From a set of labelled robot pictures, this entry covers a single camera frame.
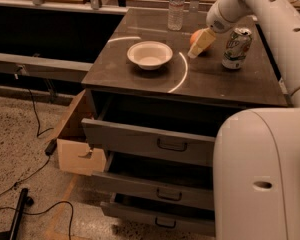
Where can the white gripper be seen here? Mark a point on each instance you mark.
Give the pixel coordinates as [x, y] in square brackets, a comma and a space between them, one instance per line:
[217, 21]

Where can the orange fruit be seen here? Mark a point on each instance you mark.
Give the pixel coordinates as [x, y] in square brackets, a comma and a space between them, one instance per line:
[202, 38]

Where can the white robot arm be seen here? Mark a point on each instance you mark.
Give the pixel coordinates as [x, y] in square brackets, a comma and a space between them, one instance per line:
[256, 161]

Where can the white paper bowl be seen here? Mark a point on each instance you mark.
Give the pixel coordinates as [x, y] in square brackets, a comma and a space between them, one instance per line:
[149, 55]

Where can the green soda can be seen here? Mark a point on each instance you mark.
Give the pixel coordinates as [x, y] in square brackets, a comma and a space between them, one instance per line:
[237, 47]

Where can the clear plastic water bottle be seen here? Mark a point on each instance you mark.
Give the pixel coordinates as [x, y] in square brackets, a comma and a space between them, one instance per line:
[175, 14]

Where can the grey drawer cabinet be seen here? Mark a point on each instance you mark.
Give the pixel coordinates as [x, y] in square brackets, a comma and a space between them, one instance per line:
[202, 80]

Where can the top grey drawer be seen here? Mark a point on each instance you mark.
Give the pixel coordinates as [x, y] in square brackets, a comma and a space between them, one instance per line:
[150, 142]

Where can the grey drawer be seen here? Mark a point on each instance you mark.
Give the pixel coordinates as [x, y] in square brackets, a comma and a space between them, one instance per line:
[158, 180]
[160, 214]
[150, 142]

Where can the middle grey drawer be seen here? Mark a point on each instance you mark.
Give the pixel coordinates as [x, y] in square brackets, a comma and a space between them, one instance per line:
[158, 180]

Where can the cardboard box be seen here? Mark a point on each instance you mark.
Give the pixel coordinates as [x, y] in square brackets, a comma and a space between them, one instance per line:
[74, 153]

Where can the bottom grey drawer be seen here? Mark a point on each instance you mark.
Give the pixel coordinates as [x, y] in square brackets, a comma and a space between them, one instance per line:
[160, 214]

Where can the black stand base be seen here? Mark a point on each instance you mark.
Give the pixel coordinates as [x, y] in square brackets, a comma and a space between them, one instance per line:
[24, 199]

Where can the grey metal rail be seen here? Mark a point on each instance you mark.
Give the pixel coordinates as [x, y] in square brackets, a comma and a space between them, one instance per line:
[71, 71]

